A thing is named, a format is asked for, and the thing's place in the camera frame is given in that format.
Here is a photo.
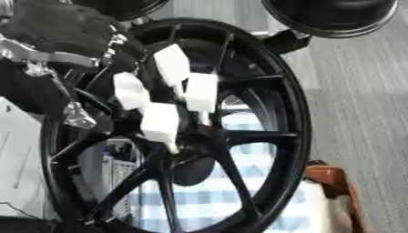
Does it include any black oval object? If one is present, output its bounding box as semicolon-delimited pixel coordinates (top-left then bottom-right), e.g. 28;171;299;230
170;156;217;187

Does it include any grey pierced box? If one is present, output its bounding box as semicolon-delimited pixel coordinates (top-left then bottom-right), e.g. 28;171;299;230
100;154;140;220

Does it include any brown chair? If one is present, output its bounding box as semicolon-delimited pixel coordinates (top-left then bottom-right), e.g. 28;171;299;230
302;160;370;233

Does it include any black bracket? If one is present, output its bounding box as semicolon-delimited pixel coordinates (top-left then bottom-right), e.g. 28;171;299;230
261;28;314;56

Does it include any white pin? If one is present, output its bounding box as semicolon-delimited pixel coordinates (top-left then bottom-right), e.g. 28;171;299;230
151;43;193;97
181;72;222;127
138;102;184;155
111;71;153;113

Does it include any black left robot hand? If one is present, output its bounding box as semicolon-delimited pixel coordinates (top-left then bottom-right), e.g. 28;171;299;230
0;0;148;130

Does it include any small black round disc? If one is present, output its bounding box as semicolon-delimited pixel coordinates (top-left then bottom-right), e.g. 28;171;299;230
68;0;171;23

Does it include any white panel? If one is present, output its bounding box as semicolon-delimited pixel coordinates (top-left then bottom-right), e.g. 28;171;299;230
0;96;61;220

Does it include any large black round disc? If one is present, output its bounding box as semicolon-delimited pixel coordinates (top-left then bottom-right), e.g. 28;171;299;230
260;0;401;39

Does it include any black spoked wheel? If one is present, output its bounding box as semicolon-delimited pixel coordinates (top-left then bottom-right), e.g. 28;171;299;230
38;17;314;233

